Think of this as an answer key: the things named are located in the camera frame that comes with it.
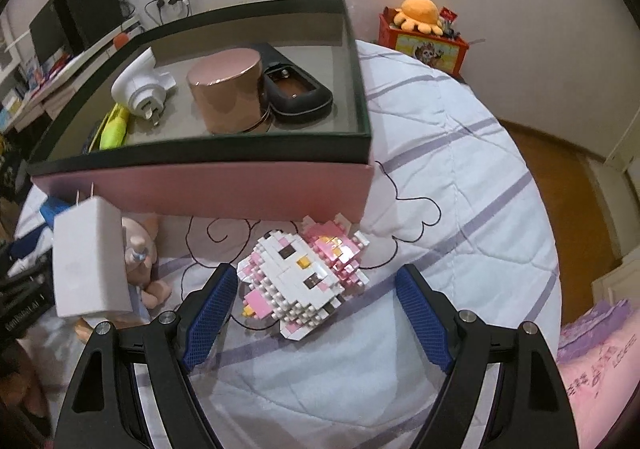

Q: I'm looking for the pink plush toy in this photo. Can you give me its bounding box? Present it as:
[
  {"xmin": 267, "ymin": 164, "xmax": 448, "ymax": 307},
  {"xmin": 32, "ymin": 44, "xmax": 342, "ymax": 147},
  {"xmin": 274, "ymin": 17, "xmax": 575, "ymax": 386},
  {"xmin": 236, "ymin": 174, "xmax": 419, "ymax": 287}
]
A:
[{"xmin": 75, "ymin": 213, "xmax": 173, "ymax": 342}]

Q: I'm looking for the black case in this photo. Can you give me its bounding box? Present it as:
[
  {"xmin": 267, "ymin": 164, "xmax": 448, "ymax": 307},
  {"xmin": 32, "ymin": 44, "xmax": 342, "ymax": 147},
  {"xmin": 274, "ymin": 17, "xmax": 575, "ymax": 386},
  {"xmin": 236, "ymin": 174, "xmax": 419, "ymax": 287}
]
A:
[{"xmin": 248, "ymin": 42, "xmax": 334, "ymax": 124}]

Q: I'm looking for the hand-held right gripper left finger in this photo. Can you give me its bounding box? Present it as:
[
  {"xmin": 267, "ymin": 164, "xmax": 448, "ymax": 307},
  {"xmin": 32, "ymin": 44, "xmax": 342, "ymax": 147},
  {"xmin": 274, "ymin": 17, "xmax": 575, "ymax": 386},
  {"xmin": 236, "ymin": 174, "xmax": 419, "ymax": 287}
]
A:
[{"xmin": 52, "ymin": 263, "xmax": 239, "ymax": 449}]

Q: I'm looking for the pink box with black rim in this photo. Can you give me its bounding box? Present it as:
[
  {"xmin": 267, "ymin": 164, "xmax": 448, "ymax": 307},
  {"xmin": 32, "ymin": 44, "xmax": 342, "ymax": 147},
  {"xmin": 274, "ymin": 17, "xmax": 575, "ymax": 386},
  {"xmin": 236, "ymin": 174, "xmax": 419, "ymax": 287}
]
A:
[{"xmin": 27, "ymin": 0, "xmax": 375, "ymax": 222}]

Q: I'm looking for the white desk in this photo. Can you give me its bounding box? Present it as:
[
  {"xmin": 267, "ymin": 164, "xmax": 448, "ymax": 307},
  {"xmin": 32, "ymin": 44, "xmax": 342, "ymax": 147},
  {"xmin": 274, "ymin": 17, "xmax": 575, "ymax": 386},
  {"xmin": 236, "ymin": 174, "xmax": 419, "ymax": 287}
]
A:
[{"xmin": 0, "ymin": 16, "xmax": 143, "ymax": 130}]

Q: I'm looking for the black computer tower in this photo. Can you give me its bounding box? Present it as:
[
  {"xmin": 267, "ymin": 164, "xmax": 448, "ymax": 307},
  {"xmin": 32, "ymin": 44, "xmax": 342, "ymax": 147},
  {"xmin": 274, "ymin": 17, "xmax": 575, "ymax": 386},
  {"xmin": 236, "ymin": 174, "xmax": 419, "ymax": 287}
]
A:
[{"xmin": 55, "ymin": 0, "xmax": 126, "ymax": 47}]

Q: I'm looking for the red printed box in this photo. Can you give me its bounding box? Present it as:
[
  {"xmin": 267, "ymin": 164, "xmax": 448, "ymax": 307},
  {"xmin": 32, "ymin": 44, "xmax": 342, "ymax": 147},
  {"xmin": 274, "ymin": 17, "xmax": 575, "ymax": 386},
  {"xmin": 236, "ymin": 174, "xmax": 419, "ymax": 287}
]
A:
[{"xmin": 378, "ymin": 12, "xmax": 471, "ymax": 77}]

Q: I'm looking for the yellow highlighter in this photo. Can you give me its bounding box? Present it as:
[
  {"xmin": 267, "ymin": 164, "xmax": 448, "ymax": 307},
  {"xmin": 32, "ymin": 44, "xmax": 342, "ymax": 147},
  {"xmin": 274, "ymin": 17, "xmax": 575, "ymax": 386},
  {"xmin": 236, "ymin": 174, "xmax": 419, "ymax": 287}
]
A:
[{"xmin": 99, "ymin": 102, "xmax": 133, "ymax": 151}]

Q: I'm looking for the pink white block cat figure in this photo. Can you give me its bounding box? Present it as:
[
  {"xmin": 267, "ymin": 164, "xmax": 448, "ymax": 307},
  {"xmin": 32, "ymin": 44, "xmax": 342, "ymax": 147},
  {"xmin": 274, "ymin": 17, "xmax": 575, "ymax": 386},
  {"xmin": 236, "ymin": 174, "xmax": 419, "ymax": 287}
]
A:
[{"xmin": 236, "ymin": 213, "xmax": 373, "ymax": 342}]

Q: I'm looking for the clear plastic bag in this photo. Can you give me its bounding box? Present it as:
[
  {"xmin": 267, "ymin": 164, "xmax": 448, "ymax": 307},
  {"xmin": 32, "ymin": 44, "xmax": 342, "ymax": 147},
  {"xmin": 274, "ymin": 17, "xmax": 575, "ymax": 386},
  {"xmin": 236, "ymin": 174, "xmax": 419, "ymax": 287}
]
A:
[{"xmin": 325, "ymin": 0, "xmax": 371, "ymax": 42}]

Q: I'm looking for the black cable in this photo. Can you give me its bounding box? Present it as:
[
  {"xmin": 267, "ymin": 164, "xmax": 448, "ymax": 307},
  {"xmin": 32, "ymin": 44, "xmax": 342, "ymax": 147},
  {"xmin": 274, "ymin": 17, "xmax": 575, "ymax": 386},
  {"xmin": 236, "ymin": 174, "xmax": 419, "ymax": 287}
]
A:
[{"xmin": 145, "ymin": 0, "xmax": 191, "ymax": 22}]

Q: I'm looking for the rose gold jar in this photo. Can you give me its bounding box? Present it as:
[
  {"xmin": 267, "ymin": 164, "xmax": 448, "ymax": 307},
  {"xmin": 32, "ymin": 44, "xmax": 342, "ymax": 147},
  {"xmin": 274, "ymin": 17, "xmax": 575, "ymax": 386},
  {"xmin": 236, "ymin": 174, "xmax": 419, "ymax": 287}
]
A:
[{"xmin": 186, "ymin": 48, "xmax": 275, "ymax": 135}]

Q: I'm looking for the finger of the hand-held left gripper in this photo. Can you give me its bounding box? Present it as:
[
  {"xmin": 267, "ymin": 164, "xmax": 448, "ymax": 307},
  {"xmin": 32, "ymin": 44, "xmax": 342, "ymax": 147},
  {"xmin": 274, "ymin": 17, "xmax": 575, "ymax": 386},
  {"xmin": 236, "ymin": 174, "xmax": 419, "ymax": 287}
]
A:
[{"xmin": 40, "ymin": 196, "xmax": 71, "ymax": 230}]

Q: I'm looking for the pink printed blanket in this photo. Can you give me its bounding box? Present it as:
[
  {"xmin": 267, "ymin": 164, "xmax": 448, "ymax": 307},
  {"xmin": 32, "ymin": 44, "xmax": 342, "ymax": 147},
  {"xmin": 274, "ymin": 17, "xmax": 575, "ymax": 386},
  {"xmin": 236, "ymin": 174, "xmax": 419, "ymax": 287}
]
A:
[{"xmin": 557, "ymin": 299, "xmax": 640, "ymax": 449}]

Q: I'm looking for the white charger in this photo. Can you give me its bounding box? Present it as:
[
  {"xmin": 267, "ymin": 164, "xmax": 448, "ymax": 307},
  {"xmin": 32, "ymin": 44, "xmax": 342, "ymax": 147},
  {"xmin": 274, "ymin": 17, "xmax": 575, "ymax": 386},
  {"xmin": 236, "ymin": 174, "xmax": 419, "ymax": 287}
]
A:
[{"xmin": 52, "ymin": 182, "xmax": 135, "ymax": 319}]

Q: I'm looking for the white round plug adapter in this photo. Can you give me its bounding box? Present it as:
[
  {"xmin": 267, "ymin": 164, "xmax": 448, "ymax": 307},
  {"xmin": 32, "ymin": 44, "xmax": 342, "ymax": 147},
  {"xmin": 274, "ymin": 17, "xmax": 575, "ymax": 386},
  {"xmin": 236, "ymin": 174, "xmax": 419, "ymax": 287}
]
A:
[{"xmin": 111, "ymin": 46, "xmax": 178, "ymax": 126}]

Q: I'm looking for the orange octopus plush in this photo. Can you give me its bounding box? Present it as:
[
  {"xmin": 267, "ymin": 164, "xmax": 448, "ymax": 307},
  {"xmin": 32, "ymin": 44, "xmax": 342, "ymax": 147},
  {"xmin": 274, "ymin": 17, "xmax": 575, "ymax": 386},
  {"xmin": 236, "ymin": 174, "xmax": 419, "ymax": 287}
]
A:
[{"xmin": 392, "ymin": 0, "xmax": 446, "ymax": 35}]

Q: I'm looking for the black monitor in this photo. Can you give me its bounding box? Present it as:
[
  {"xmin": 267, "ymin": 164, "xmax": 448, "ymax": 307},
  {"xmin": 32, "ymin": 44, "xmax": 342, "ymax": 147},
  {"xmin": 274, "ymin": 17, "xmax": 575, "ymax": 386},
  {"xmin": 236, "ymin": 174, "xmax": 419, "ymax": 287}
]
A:
[{"xmin": 29, "ymin": 4, "xmax": 71, "ymax": 67}]

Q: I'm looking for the white striped quilt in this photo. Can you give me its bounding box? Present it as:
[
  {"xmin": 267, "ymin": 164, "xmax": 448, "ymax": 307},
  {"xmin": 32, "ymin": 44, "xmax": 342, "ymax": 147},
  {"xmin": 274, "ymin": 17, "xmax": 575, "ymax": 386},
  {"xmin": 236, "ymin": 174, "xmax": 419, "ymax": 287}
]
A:
[{"xmin": 12, "ymin": 39, "xmax": 563, "ymax": 449}]

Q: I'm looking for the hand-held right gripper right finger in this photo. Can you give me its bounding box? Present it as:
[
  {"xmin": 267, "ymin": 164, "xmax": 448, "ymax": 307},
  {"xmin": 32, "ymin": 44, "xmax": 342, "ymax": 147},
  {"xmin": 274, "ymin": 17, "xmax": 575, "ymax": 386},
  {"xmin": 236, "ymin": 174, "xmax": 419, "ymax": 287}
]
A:
[{"xmin": 395, "ymin": 264, "xmax": 578, "ymax": 449}]

